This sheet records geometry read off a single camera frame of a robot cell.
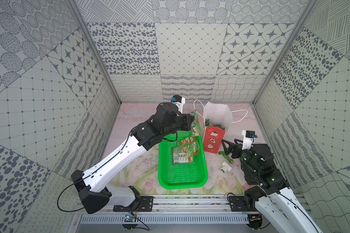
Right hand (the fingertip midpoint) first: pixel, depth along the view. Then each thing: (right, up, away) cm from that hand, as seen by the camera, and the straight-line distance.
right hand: (228, 141), depth 75 cm
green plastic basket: (-23, -22, +9) cm, 33 cm away
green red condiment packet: (-18, +8, -11) cm, 23 cm away
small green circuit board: (-51, -37, -4) cm, 63 cm away
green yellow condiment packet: (-18, -3, +17) cm, 25 cm away
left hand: (-19, +15, -12) cm, 26 cm away
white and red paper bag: (0, +12, +21) cm, 24 cm away
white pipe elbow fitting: (+2, -17, +9) cm, 19 cm away
